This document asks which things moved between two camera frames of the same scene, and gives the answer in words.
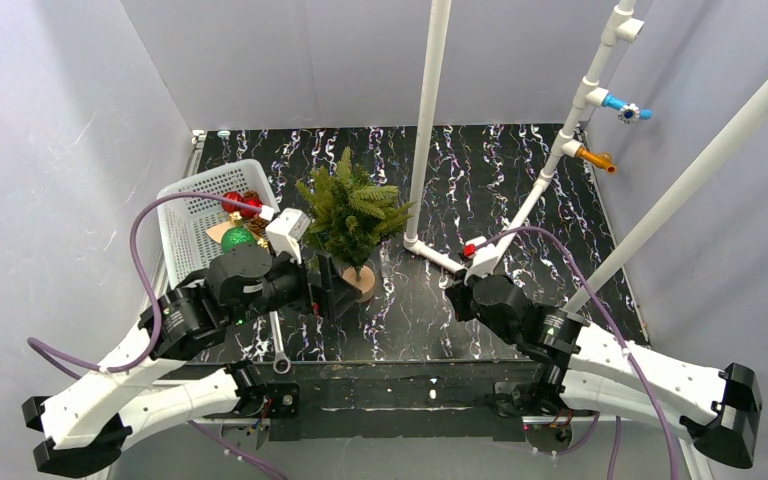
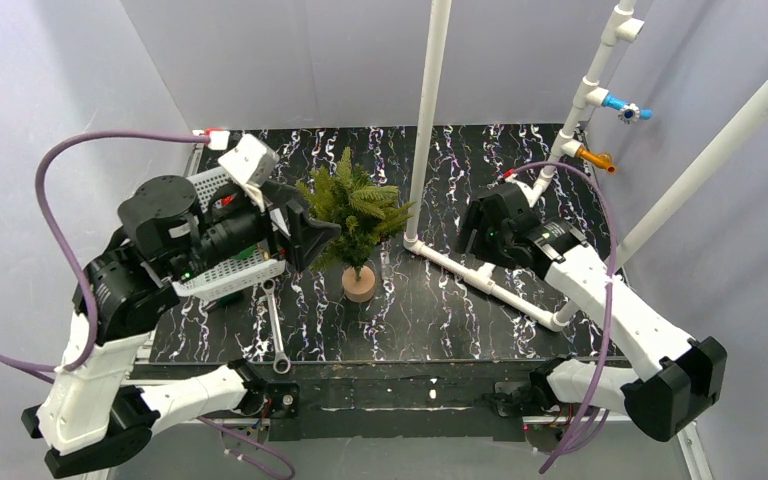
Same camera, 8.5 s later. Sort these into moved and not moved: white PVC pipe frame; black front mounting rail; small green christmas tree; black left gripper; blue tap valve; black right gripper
Moved: black right gripper; black left gripper
Not moved: white PVC pipe frame; blue tap valve; black front mounting rail; small green christmas tree
